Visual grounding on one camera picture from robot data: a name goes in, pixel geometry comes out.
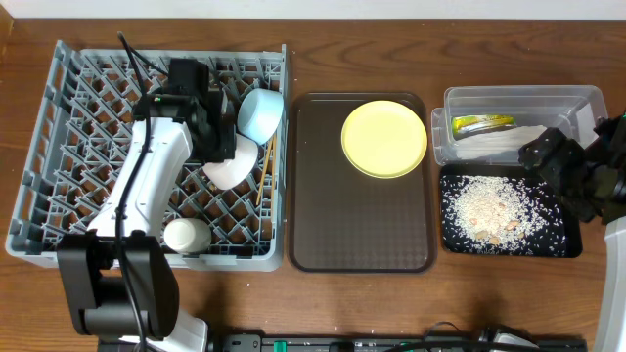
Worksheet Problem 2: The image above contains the white cup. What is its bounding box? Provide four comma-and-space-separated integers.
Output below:
163, 218, 212, 254

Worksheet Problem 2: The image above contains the green yellow snack wrapper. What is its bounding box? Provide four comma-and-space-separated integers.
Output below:
452, 114, 516, 140

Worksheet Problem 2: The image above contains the white napkin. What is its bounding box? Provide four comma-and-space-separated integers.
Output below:
456, 125, 547, 159

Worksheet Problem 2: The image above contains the black rectangular tray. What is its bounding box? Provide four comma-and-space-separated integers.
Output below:
438, 163, 584, 259

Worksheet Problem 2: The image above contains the dark brown serving tray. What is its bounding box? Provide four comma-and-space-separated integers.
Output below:
287, 92, 437, 274

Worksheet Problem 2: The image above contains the clear plastic waste bin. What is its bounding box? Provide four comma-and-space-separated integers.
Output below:
431, 85, 608, 166

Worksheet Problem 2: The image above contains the wooden chopstick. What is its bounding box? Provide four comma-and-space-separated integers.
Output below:
268, 133, 278, 182
255, 135, 276, 205

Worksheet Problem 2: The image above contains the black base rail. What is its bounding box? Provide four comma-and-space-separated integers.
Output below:
205, 322, 589, 352

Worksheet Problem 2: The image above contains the light blue bowl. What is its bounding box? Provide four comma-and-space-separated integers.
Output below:
237, 88, 285, 145

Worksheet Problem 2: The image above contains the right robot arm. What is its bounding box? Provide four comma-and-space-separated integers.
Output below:
518, 115, 625, 352

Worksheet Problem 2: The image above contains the rice and nuts pile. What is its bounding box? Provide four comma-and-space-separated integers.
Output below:
441, 174, 568, 256

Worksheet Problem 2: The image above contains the grey plastic dish rack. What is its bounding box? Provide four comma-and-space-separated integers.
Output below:
5, 43, 289, 272

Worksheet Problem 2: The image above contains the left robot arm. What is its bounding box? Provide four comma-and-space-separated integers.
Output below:
57, 59, 236, 351

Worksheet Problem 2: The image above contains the yellow round plate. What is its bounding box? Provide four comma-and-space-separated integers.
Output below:
340, 100, 427, 179

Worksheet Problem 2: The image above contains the white bowl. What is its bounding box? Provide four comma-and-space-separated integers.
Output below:
202, 134, 258, 190

